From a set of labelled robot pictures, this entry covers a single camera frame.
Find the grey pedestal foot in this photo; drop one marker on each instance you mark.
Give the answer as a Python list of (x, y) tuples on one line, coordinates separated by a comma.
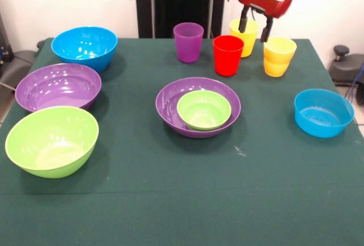
[(17, 63), (345, 65)]

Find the dark green tablecloth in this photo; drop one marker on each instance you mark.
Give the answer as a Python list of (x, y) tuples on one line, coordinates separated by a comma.
[(182, 186)]

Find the small green bowl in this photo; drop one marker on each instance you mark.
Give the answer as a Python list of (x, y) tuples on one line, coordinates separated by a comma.
[(204, 110)]

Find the red cup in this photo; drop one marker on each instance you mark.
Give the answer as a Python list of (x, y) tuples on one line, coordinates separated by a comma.
[(227, 58)]

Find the large blue bowl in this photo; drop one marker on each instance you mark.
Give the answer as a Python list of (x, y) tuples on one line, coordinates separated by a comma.
[(84, 49)]

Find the purple cup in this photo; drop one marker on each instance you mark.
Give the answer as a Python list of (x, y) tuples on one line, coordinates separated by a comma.
[(189, 44)]

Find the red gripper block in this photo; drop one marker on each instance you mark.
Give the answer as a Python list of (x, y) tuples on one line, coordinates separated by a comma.
[(266, 2)]

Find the yellow cup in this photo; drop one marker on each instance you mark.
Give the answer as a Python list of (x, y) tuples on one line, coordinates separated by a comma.
[(251, 41), (279, 58)]

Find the large green bowl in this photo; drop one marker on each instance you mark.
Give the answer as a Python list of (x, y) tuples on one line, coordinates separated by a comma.
[(52, 143)]

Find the black equipment rack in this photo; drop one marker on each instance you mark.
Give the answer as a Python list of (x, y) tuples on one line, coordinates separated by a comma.
[(3, 44)]

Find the purple bowl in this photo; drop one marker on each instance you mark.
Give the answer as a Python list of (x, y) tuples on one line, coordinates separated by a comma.
[(167, 100), (58, 86)]

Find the small blue bowl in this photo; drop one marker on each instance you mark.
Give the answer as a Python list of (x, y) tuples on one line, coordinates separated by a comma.
[(324, 112)]

